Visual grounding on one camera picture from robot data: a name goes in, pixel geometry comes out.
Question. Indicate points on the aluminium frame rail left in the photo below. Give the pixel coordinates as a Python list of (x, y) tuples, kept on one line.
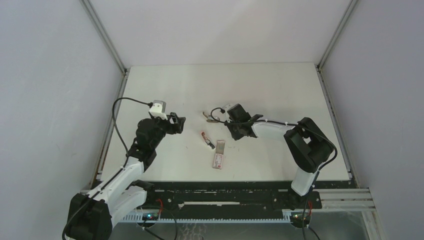
[(118, 69)]

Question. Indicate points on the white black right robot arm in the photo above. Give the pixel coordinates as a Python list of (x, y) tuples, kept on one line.
[(311, 150)]

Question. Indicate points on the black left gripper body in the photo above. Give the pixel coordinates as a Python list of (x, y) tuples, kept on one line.
[(170, 128)]

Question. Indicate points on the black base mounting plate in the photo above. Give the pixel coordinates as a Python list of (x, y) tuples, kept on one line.
[(228, 200)]

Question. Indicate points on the red white staples box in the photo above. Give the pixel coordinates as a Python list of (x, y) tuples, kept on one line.
[(219, 155)]

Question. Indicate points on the aluminium frame rail right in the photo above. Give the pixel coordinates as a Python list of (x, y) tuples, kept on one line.
[(329, 93)]

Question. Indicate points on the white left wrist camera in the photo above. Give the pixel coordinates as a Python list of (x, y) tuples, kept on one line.
[(157, 109)]

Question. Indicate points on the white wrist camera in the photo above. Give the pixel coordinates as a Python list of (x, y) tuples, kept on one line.
[(157, 109), (226, 108)]

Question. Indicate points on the front aluminium rail assembly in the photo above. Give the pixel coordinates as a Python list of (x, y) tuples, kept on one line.
[(335, 196)]

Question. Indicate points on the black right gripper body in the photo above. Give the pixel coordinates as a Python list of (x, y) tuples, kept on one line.
[(234, 129)]

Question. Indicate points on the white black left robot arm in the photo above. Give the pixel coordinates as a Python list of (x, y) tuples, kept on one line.
[(112, 185)]

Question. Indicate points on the aluminium frame rail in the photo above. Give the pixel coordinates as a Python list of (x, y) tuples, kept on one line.
[(118, 69), (329, 93)]

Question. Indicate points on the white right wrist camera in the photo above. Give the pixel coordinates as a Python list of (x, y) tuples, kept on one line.
[(226, 108)]

